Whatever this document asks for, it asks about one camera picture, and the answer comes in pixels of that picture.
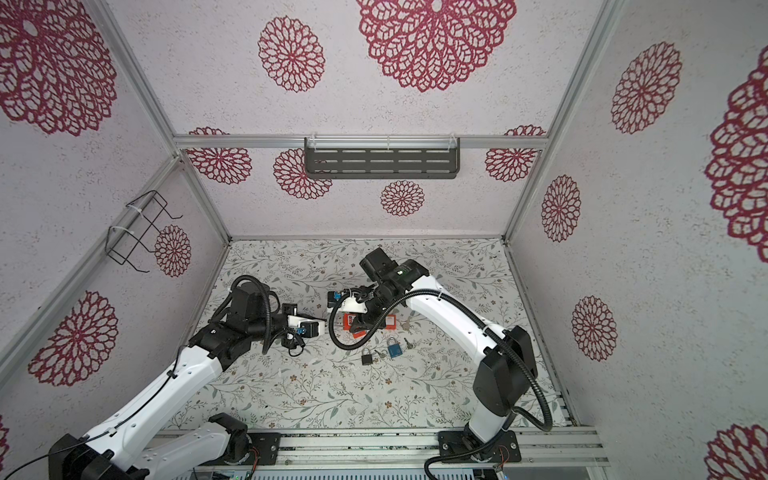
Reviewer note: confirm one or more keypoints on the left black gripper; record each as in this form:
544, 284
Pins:
290, 309

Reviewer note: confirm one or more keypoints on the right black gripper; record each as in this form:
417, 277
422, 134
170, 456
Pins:
364, 320

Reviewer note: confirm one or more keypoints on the blue padlock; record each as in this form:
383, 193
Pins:
394, 348

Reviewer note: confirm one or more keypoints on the black padlock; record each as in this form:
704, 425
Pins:
366, 357

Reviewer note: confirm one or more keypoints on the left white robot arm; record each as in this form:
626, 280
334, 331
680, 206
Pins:
118, 448

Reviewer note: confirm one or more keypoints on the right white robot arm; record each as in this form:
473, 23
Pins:
506, 374

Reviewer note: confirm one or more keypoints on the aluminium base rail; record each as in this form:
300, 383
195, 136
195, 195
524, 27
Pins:
416, 453

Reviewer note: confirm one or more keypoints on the grey slotted wall shelf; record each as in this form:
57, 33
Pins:
386, 160

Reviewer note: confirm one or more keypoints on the black wire wall basket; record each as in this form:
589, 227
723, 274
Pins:
147, 209

